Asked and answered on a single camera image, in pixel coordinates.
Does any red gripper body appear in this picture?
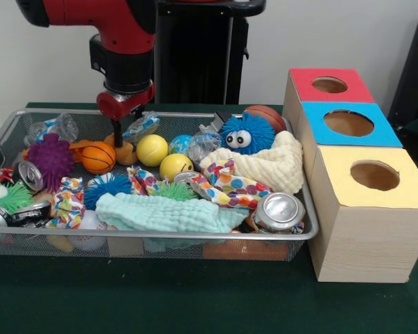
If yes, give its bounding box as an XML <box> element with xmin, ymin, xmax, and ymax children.
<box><xmin>96</xmin><ymin>82</ymin><xmax>156</xmax><ymax>122</ymax></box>

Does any small brown bear plush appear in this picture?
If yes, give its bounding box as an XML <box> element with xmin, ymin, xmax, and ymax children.
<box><xmin>103</xmin><ymin>133</ymin><xmax>139</xmax><ymax>166</ymax></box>

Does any polka dot cloth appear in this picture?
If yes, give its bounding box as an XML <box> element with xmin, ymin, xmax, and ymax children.
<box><xmin>186</xmin><ymin>157</ymin><xmax>272</xmax><ymax>209</ymax></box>

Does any cream knit cloth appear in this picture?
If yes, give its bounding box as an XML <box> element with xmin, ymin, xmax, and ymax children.
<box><xmin>199</xmin><ymin>131</ymin><xmax>304</xmax><ymax>195</ymax></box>

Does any shallow silver mesh bin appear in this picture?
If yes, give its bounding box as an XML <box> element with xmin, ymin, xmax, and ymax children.
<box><xmin>0</xmin><ymin>108</ymin><xmax>320</xmax><ymax>262</ymax></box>

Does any wooden box with three holes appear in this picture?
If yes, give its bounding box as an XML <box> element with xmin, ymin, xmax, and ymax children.
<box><xmin>281</xmin><ymin>67</ymin><xmax>418</xmax><ymax>283</ymax></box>

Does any orange toy basketball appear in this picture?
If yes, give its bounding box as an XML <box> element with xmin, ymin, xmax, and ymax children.
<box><xmin>80</xmin><ymin>141</ymin><xmax>117</xmax><ymax>175</ymax></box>

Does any yellow smiley ball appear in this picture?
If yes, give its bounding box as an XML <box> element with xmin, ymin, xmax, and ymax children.
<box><xmin>159</xmin><ymin>153</ymin><xmax>194</xmax><ymax>182</ymax></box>

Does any purple spiky ball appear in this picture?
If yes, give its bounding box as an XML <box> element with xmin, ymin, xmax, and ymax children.
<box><xmin>27</xmin><ymin>134</ymin><xmax>76</xmax><ymax>192</ymax></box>

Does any mint green cloth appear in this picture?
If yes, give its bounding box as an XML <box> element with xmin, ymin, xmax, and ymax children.
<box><xmin>95</xmin><ymin>193</ymin><xmax>248</xmax><ymax>234</ymax></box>

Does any green fuzzy toy with eyes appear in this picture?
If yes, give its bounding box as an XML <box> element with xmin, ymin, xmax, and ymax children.
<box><xmin>0</xmin><ymin>182</ymin><xmax>34</xmax><ymax>215</ymax></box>

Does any silver drink can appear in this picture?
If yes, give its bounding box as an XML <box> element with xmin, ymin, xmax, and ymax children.
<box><xmin>252</xmin><ymin>192</ymin><xmax>306</xmax><ymax>234</ymax></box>

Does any black upright board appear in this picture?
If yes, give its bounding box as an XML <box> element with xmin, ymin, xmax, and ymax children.
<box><xmin>387</xmin><ymin>6</ymin><xmax>418</xmax><ymax>121</ymax></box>

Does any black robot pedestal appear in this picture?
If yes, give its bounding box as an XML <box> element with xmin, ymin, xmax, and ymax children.
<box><xmin>153</xmin><ymin>0</ymin><xmax>268</xmax><ymax>104</ymax></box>

